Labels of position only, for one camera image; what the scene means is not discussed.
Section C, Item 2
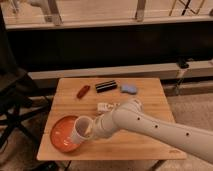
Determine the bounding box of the white ceramic cup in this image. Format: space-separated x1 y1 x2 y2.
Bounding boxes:
70 116 93 144

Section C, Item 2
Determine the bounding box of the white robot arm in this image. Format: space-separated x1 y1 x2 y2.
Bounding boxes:
92 99 213 164

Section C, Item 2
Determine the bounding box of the orange ceramic bowl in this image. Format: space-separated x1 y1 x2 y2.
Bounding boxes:
50 116 81 153

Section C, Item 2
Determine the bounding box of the black rectangular box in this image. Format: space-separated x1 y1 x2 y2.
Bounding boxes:
95 80 117 93

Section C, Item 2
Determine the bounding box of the blue cloth toy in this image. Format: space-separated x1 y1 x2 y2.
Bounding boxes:
120 84 137 94

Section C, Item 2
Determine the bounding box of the white plastic bottle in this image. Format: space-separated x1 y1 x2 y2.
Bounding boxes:
97 102 119 114

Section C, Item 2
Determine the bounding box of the red oblong object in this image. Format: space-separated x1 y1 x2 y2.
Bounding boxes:
77 85 90 99

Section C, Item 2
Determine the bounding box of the wooden folding table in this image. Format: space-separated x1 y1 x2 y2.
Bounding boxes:
37 78 187 161

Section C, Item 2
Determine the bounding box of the black clamp on ledge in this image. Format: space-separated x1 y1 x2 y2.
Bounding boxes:
177 58 189 69

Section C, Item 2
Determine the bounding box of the black office chair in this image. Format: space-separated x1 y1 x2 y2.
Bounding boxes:
0 7 51 149

